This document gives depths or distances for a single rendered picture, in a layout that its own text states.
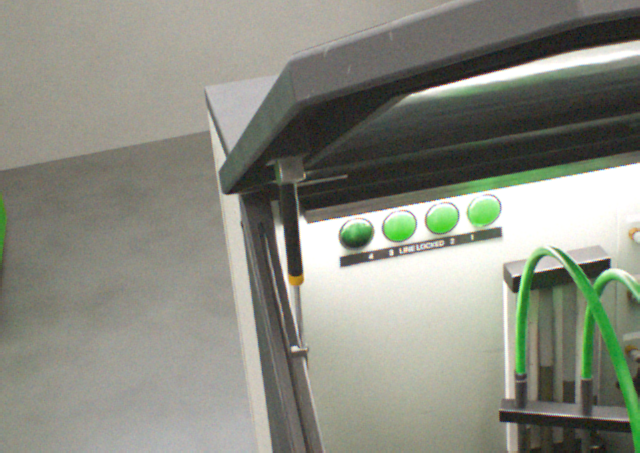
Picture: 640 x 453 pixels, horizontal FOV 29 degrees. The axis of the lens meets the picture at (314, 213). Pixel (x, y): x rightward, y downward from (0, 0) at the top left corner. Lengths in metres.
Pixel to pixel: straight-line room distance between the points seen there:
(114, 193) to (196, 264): 0.75
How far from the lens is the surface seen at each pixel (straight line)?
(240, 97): 1.79
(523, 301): 1.64
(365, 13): 5.49
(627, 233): 1.78
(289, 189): 1.25
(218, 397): 3.71
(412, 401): 1.81
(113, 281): 4.40
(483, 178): 1.62
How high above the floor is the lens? 2.17
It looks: 28 degrees down
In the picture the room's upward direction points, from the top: 6 degrees counter-clockwise
